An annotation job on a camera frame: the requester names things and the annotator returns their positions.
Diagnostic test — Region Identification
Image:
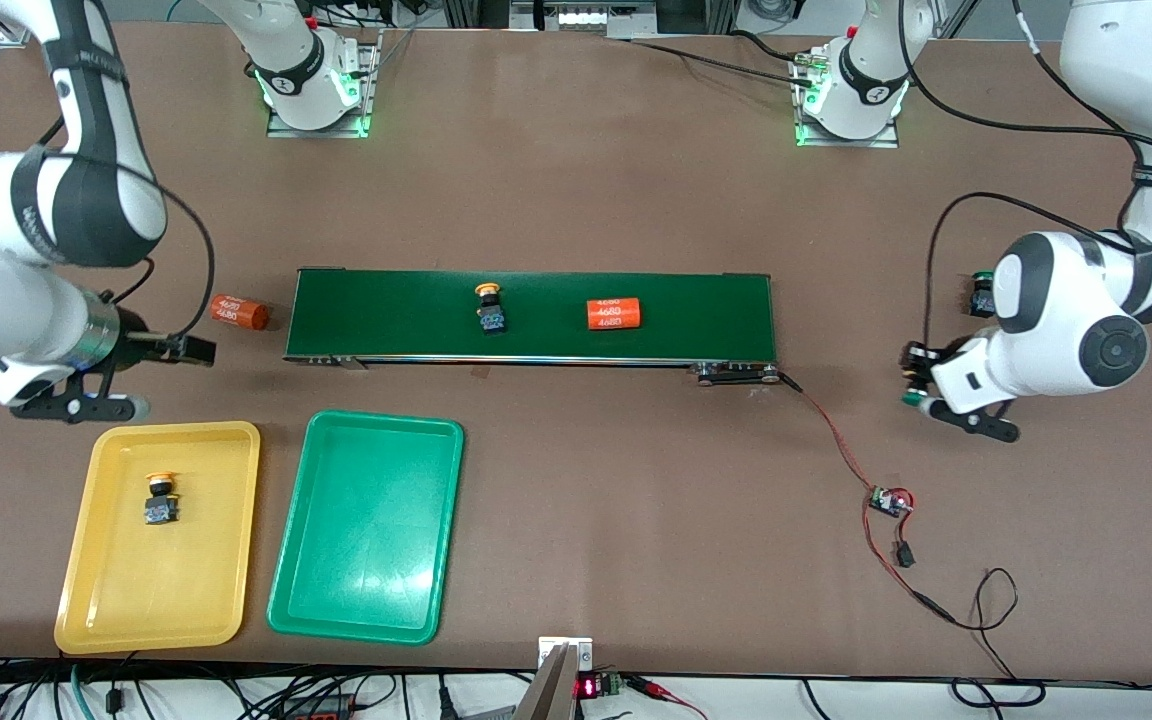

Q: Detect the orange cylinder white print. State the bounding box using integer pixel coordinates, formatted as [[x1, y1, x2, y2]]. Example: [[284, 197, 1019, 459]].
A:
[[210, 294, 270, 333], [586, 298, 644, 331]]

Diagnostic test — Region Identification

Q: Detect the yellow push button switch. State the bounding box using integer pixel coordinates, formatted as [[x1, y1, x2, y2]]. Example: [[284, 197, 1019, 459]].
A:
[[144, 468, 182, 526], [474, 282, 509, 335]]

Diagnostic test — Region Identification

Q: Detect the green conveyor belt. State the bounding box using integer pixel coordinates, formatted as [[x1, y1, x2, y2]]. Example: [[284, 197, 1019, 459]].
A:
[[283, 267, 784, 387]]

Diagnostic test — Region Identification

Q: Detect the yellow plastic tray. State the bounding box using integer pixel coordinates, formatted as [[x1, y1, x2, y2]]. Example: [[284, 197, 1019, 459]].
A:
[[54, 421, 262, 656]]

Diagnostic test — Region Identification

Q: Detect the green plastic tray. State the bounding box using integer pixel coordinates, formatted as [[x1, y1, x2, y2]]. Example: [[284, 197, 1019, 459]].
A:
[[267, 410, 465, 646]]

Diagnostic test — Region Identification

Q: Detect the black power strip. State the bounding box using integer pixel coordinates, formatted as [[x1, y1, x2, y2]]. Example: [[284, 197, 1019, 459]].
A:
[[281, 690, 362, 720]]

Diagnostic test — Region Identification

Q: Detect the red clip lead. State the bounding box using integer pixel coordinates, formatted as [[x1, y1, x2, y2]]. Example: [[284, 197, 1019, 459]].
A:
[[626, 675, 709, 720]]

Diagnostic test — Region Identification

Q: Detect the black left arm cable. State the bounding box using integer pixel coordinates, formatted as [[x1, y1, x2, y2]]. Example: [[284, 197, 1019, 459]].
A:
[[896, 0, 1152, 351]]

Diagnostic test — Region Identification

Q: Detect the red black wire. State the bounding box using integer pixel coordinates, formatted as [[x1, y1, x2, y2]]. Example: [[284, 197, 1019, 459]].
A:
[[781, 372, 957, 626]]

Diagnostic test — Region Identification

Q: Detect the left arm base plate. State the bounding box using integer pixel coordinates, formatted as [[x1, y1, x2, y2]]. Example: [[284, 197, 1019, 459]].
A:
[[794, 48, 902, 149]]

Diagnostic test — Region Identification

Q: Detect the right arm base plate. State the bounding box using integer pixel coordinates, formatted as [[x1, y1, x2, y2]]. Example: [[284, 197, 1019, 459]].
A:
[[266, 30, 383, 139]]

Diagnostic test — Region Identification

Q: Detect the thin black cable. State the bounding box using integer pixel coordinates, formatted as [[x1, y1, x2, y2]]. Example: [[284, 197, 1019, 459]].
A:
[[936, 568, 1047, 709]]

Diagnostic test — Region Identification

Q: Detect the black base cable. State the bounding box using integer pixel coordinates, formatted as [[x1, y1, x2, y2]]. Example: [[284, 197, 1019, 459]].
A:
[[626, 38, 817, 89]]

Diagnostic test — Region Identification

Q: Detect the teal cable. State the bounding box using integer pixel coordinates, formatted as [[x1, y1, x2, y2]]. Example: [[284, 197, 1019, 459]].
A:
[[69, 660, 97, 720]]

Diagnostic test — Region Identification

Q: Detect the aluminium frame with lamp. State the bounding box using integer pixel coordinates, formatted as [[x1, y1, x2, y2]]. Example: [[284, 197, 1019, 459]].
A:
[[441, 0, 747, 41]]

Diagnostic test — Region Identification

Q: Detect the metal camera mount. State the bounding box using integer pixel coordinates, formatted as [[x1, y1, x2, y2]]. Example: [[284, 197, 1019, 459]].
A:
[[516, 638, 595, 720]]

